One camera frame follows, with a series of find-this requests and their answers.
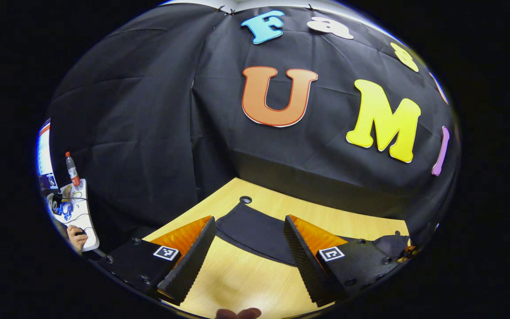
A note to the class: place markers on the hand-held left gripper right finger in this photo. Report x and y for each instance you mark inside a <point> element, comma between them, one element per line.
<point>306,266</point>

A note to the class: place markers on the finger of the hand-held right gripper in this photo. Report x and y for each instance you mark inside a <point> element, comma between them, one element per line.
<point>410,252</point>

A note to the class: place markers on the blue headphones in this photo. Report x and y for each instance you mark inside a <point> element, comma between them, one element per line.
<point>67,209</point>

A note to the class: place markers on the black computer mouse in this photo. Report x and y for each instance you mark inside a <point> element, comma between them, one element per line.
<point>80,233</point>

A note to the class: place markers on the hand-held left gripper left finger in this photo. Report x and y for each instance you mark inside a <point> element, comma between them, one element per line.
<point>193,266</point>

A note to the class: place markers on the dark blue jeans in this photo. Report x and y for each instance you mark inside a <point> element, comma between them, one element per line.
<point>255,230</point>

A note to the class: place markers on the black backdrop cloth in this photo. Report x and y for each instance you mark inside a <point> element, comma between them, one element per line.
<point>148,110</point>

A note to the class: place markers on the clear bottle with red cap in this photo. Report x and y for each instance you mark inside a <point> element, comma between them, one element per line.
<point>73,173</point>

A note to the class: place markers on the computer monitor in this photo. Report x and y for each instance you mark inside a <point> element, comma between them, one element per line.
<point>44,159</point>

